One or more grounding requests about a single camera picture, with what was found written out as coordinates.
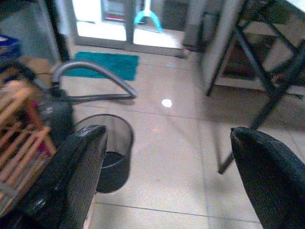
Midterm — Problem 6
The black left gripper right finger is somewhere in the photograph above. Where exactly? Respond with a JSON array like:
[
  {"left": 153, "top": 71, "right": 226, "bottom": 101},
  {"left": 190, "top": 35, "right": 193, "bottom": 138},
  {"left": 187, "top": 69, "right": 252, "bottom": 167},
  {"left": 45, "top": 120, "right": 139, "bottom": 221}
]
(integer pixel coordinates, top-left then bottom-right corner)
[{"left": 230, "top": 126, "right": 305, "bottom": 229}]

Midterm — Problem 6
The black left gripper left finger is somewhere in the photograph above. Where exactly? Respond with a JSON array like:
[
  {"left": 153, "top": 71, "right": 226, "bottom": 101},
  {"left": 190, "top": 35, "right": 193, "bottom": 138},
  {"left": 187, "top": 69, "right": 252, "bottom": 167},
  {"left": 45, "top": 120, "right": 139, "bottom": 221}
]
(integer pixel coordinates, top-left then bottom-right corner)
[{"left": 14, "top": 125, "right": 108, "bottom": 229}]

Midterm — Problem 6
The teal floor mat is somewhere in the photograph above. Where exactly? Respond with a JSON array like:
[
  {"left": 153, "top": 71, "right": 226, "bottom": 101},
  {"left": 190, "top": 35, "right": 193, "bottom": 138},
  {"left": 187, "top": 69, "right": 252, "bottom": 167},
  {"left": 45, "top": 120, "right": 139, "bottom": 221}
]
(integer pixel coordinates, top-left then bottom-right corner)
[{"left": 62, "top": 51, "right": 139, "bottom": 82}]

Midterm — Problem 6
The black mesh waste bin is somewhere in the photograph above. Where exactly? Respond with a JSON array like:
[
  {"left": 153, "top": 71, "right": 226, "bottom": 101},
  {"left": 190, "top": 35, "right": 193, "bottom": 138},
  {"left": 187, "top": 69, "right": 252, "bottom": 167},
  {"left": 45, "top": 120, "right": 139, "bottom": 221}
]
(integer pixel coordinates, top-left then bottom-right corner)
[{"left": 74, "top": 114, "right": 134, "bottom": 194}]

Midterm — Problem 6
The dark grey vacuum cleaner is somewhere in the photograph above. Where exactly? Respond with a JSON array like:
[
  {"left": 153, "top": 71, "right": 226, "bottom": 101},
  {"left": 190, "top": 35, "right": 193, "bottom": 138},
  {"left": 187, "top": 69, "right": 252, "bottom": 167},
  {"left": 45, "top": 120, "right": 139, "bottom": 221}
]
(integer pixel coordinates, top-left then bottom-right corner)
[{"left": 38, "top": 82, "right": 75, "bottom": 146}]

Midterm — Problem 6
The wooden slatted rack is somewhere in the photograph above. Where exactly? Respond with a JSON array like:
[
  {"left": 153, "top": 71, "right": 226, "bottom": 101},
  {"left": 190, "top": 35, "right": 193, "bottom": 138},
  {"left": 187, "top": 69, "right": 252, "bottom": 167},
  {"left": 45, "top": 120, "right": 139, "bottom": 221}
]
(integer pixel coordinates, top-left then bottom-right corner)
[{"left": 0, "top": 80, "right": 57, "bottom": 215}]

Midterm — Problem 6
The blue plastic crate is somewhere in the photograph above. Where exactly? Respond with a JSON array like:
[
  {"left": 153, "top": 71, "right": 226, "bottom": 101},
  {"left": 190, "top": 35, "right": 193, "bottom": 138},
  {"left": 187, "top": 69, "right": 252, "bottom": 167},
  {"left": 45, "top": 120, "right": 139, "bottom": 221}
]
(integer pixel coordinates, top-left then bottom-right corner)
[{"left": 0, "top": 34, "right": 21, "bottom": 59}]

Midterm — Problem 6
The glass sliding door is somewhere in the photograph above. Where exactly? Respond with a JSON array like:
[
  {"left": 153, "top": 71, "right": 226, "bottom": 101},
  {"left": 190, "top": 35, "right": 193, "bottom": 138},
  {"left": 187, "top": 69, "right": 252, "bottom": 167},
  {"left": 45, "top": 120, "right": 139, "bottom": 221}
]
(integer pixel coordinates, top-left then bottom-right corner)
[{"left": 56, "top": 0, "right": 189, "bottom": 51}]

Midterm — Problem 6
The turquoise plastic dustpan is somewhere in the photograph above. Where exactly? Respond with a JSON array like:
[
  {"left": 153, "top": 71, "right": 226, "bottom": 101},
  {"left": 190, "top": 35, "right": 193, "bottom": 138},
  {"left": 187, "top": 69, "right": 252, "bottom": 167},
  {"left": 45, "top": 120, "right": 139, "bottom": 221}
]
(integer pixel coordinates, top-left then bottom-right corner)
[{"left": 133, "top": 0, "right": 163, "bottom": 32}]

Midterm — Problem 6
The grey vacuum cleaner hose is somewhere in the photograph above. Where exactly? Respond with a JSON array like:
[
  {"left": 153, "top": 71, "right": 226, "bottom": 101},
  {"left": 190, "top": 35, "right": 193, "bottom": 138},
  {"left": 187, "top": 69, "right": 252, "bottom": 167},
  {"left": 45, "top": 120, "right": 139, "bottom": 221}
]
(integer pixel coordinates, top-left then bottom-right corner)
[{"left": 51, "top": 60, "right": 137, "bottom": 103}]

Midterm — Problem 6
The black metal frame table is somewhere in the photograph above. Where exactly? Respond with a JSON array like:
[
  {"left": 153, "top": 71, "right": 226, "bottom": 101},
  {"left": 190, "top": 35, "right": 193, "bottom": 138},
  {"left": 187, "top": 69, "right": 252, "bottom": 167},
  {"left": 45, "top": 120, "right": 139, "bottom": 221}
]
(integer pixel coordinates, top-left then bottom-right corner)
[{"left": 205, "top": 0, "right": 305, "bottom": 175}]

